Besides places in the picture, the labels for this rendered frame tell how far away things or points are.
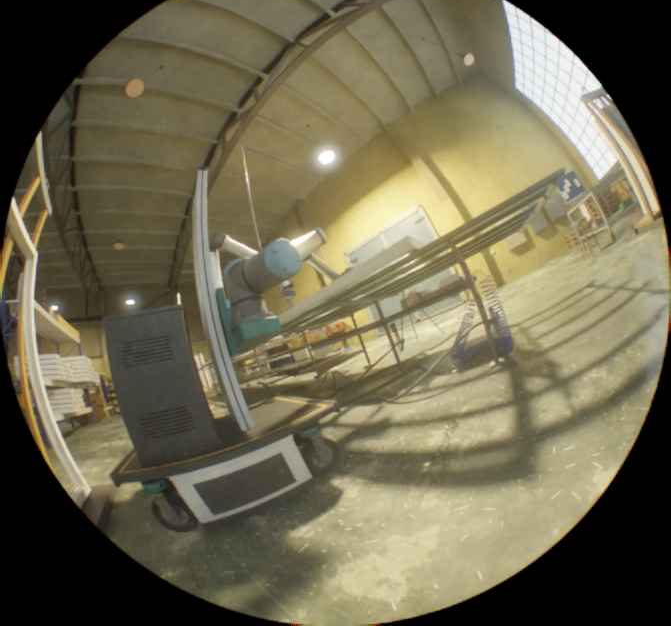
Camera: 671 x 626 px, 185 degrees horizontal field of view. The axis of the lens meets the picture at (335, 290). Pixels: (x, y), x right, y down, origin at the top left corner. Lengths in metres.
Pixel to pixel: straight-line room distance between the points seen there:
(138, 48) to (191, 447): 8.47
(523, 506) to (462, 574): 0.21
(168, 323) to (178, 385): 0.21
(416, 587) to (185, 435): 0.75
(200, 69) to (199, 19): 1.81
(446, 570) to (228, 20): 8.42
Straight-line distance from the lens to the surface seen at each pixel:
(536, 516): 0.65
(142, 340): 0.82
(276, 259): 0.71
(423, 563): 0.62
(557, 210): 8.52
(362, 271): 1.27
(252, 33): 7.85
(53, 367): 4.33
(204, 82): 8.11
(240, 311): 0.81
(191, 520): 0.98
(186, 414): 0.79
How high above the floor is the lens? 0.57
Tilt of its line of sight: 13 degrees up
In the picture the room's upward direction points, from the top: 20 degrees counter-clockwise
